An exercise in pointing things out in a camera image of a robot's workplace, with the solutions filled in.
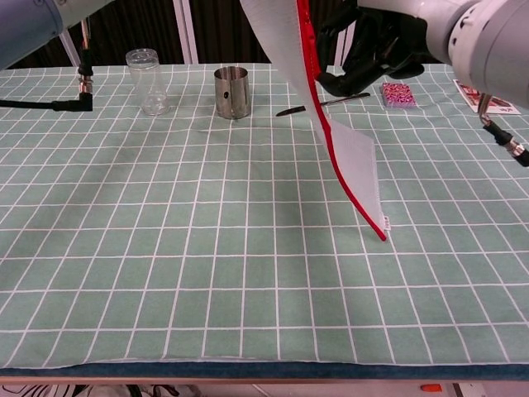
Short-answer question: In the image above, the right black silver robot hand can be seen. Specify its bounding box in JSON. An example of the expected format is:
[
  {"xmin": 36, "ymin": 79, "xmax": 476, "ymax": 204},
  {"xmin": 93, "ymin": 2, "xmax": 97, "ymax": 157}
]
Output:
[{"xmin": 316, "ymin": 0, "xmax": 464, "ymax": 95}]

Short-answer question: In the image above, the white mesh bag red zipper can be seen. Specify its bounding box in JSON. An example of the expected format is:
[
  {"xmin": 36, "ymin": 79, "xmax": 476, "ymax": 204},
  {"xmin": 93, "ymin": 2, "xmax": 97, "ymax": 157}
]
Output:
[{"xmin": 239, "ymin": 0, "xmax": 389, "ymax": 242}]

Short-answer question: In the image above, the green white-grid tablecloth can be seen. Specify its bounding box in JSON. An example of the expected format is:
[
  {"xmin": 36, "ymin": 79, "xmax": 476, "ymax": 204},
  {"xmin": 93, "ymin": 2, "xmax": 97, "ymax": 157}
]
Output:
[{"xmin": 0, "ymin": 62, "xmax": 529, "ymax": 369}]

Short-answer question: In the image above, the pink patterned card box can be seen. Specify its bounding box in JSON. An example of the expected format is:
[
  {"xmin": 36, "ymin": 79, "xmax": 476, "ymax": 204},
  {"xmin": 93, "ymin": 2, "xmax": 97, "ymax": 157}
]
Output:
[{"xmin": 380, "ymin": 81, "xmax": 417, "ymax": 110}]

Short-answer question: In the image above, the dark metal table knife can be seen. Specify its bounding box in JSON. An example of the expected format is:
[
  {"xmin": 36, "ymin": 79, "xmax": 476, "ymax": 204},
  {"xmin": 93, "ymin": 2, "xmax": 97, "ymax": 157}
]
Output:
[{"xmin": 275, "ymin": 92, "xmax": 371, "ymax": 117}]

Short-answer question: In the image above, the postcard with red building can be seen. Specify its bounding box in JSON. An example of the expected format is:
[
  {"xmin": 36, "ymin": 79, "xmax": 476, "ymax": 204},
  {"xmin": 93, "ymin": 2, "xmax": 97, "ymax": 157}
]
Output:
[{"xmin": 453, "ymin": 79, "xmax": 522, "ymax": 115}]

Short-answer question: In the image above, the stainless steel cup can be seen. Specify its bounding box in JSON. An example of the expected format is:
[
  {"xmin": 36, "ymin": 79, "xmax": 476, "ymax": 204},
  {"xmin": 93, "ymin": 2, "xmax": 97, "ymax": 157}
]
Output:
[{"xmin": 213, "ymin": 67, "xmax": 251, "ymax": 120}]

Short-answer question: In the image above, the clear glass jar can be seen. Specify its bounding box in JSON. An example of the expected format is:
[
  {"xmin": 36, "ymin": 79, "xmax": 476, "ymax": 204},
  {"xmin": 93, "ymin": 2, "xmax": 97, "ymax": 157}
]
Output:
[{"xmin": 126, "ymin": 48, "xmax": 169, "ymax": 117}]

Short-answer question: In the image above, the dark blue table underlay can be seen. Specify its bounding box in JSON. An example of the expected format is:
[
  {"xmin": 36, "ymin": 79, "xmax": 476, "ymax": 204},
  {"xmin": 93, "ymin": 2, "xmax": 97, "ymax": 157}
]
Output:
[{"xmin": 0, "ymin": 360, "xmax": 529, "ymax": 380}]

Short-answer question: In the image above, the black white sneaker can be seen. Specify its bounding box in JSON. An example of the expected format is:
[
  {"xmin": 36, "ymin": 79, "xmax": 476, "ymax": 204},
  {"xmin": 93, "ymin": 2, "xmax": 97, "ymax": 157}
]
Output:
[{"xmin": 123, "ymin": 384, "xmax": 199, "ymax": 397}]

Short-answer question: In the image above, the white frame post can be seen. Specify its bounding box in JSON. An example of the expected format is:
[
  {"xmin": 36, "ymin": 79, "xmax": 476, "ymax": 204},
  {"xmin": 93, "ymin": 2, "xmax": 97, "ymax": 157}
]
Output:
[
  {"xmin": 172, "ymin": 0, "xmax": 198, "ymax": 65},
  {"xmin": 57, "ymin": 28, "xmax": 83, "ymax": 67},
  {"xmin": 333, "ymin": 24, "xmax": 352, "ymax": 67}
]

